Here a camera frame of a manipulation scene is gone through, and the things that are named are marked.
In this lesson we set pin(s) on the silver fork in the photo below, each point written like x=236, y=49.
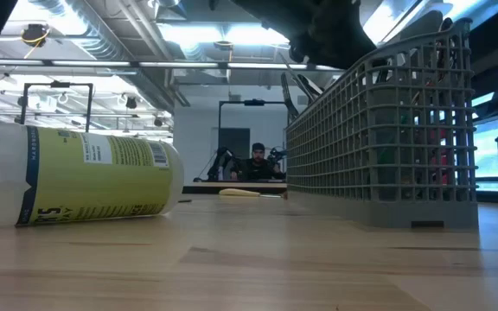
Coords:
x=311, y=86

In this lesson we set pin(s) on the spray bottle green label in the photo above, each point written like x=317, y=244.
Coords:
x=80, y=173

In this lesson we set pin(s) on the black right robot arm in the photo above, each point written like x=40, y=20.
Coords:
x=495, y=60

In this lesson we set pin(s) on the black rectangular stand frame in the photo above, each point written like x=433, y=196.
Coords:
x=90, y=103
x=253, y=102

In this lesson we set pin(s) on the grey plastic cutlery basket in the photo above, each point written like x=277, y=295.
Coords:
x=404, y=213

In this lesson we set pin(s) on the red storage bin rack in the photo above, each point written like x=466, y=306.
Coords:
x=442, y=170

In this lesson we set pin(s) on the black background robot arm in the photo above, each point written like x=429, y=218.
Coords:
x=277, y=154
x=218, y=162

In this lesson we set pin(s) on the black fork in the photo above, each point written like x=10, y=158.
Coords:
x=288, y=99

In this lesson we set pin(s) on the person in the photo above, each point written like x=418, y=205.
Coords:
x=257, y=166

